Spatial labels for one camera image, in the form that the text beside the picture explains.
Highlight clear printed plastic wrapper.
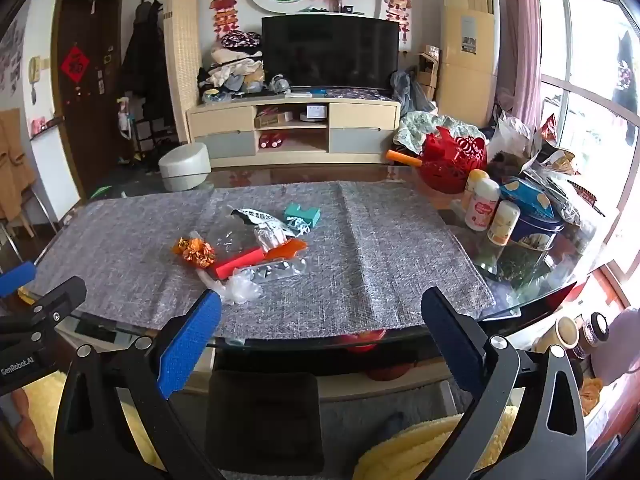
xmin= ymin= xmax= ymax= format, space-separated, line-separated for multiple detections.
xmin=235 ymin=259 xmax=307 ymax=283

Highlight dark coats on rack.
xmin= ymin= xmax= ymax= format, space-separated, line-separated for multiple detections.
xmin=122 ymin=0 xmax=173 ymax=153

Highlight floral cloth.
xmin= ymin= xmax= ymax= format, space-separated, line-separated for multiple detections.
xmin=395 ymin=110 xmax=483 ymax=153

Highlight beige wall intercom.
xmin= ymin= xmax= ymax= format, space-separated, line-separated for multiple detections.
xmin=27 ymin=55 xmax=43 ymax=106

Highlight white bottle pink label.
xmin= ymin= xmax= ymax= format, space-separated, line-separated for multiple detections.
xmin=464 ymin=178 xmax=501 ymax=232

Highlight orange foam stick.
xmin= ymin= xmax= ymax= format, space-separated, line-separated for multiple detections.
xmin=385 ymin=150 xmax=423 ymax=168

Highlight grey woven table mat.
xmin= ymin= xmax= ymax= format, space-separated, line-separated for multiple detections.
xmin=22 ymin=180 xmax=496 ymax=338

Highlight window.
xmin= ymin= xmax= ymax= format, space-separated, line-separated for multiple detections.
xmin=537 ymin=0 xmax=640 ymax=241

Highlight black television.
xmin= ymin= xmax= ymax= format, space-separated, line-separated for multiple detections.
xmin=261 ymin=15 xmax=401 ymax=92

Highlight dark jar white lid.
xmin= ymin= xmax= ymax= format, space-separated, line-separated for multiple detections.
xmin=575 ymin=311 xmax=611 ymax=361

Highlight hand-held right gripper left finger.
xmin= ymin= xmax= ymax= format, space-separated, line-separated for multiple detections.
xmin=52 ymin=290 xmax=223 ymax=480

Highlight silver foil wrapper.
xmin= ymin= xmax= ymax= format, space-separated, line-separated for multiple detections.
xmin=252 ymin=222 xmax=291 ymax=251

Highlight white bottle yellow cap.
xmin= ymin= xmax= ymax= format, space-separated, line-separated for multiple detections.
xmin=460 ymin=169 xmax=490 ymax=211

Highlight white bottle yellow label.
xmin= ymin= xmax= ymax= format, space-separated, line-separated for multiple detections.
xmin=487 ymin=201 xmax=521 ymax=247

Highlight white plastic bag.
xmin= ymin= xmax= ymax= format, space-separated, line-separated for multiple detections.
xmin=487 ymin=114 xmax=543 ymax=163

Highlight beige TV cabinet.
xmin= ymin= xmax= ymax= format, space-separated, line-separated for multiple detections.
xmin=186 ymin=94 xmax=402 ymax=165

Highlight red diamond door sticker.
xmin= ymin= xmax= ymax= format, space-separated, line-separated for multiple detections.
xmin=60 ymin=46 xmax=91 ymax=86

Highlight orange candy wrapper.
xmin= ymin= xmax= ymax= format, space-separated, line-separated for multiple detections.
xmin=172 ymin=232 xmax=217 ymax=267

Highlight clear plastic bag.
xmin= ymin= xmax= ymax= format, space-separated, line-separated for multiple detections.
xmin=196 ymin=269 xmax=263 ymax=306

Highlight black trash bin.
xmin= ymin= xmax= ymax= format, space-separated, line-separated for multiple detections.
xmin=205 ymin=371 xmax=321 ymax=477

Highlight yellow fuzzy blanket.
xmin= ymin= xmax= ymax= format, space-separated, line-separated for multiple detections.
xmin=20 ymin=375 xmax=521 ymax=480

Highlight rattan screen panel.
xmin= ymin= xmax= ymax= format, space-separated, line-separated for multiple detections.
xmin=165 ymin=0 xmax=202 ymax=143

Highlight white round stool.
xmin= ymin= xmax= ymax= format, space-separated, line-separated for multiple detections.
xmin=158 ymin=142 xmax=211 ymax=192

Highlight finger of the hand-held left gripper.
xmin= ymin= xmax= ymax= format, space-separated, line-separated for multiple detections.
xmin=0 ymin=276 xmax=87 ymax=348
xmin=0 ymin=261 xmax=37 ymax=297

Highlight red round tin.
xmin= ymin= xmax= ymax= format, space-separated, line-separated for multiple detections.
xmin=342 ymin=329 xmax=390 ymax=353

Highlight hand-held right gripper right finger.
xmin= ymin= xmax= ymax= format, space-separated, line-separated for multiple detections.
xmin=421 ymin=287 xmax=588 ymax=480

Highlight black and white snack bag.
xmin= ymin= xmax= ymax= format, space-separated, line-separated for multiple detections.
xmin=231 ymin=206 xmax=286 ymax=233

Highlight beige jar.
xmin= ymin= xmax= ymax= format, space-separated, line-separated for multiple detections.
xmin=535 ymin=316 xmax=580 ymax=356

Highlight blue snack bag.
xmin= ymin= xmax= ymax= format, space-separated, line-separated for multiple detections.
xmin=500 ymin=177 xmax=556 ymax=220

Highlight teal small box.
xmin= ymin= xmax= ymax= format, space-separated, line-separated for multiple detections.
xmin=284 ymin=203 xmax=321 ymax=233

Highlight clear plastic sheet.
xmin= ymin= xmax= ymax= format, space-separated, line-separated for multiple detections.
xmin=206 ymin=217 xmax=261 ymax=256

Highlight white spray bottle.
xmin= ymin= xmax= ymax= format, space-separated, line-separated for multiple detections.
xmin=117 ymin=97 xmax=133 ymax=138

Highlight pile of clothes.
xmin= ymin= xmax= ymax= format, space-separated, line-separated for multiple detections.
xmin=196 ymin=31 xmax=264 ymax=106

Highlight red fish hanging decoration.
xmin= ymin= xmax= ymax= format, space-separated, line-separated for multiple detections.
xmin=210 ymin=0 xmax=242 ymax=47

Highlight blue cookie tin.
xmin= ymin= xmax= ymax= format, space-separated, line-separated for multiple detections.
xmin=505 ymin=210 xmax=566 ymax=253

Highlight cardboard boxes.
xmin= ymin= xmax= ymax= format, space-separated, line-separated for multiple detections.
xmin=416 ymin=45 xmax=441 ymax=103

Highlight brown door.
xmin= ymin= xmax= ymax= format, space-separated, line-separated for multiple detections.
xmin=51 ymin=0 xmax=125 ymax=201

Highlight red openwork basket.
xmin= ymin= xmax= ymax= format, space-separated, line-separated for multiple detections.
xmin=417 ymin=126 xmax=488 ymax=195

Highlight pink curtain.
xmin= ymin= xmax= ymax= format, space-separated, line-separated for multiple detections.
xmin=495 ymin=0 xmax=543 ymax=133

